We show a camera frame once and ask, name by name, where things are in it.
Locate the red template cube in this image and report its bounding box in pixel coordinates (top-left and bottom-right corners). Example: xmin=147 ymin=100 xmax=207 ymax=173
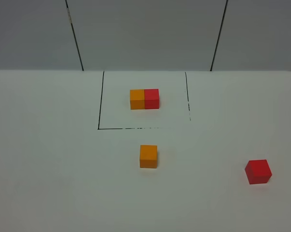
xmin=144 ymin=89 xmax=160 ymax=109

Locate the orange template cube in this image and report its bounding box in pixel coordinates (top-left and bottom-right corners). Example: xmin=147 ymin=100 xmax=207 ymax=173
xmin=130 ymin=89 xmax=145 ymax=110

